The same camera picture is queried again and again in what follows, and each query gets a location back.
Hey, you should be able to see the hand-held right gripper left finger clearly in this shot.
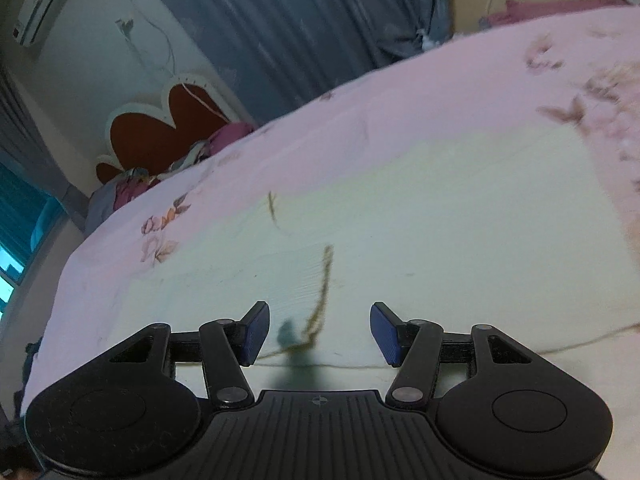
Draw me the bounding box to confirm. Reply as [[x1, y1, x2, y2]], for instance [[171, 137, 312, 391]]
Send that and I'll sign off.
[[107, 301, 271, 407]]

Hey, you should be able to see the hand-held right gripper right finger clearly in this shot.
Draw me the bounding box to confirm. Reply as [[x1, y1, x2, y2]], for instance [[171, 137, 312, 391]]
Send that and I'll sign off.
[[369, 302, 534, 405]]

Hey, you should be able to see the white garment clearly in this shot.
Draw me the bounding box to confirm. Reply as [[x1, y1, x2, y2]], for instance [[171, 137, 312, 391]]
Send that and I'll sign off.
[[127, 122, 627, 362]]

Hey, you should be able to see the pile of clothes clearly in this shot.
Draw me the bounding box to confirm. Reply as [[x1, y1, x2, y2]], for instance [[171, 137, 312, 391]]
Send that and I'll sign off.
[[85, 121, 258, 233]]

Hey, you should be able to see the red scalloped headboard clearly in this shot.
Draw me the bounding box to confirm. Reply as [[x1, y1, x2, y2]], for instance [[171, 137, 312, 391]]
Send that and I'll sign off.
[[95, 71, 240, 183]]

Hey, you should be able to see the window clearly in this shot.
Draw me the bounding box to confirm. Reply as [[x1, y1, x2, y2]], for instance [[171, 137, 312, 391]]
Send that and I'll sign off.
[[0, 160, 68, 318]]

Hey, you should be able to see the pink floral blanket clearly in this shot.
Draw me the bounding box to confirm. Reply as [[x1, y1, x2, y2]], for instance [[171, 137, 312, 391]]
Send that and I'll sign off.
[[19, 6, 640, 480]]

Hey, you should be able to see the grey window curtain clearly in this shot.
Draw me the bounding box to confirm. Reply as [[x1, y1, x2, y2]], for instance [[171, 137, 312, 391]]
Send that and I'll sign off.
[[0, 67, 88, 233]]

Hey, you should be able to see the blue curtain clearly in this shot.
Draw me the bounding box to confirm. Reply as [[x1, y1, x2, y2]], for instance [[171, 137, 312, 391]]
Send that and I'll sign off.
[[122, 0, 453, 128]]

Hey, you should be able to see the purple pillow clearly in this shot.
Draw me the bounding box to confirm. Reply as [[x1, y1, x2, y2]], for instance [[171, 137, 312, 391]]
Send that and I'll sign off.
[[479, 0, 631, 30]]

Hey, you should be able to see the white air conditioner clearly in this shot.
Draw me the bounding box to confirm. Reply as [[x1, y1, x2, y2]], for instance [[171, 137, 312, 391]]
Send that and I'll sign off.
[[12, 0, 90, 47]]

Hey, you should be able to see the wall charger with white cable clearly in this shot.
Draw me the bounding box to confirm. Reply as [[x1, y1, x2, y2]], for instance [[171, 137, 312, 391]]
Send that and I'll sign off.
[[115, 17, 233, 123]]

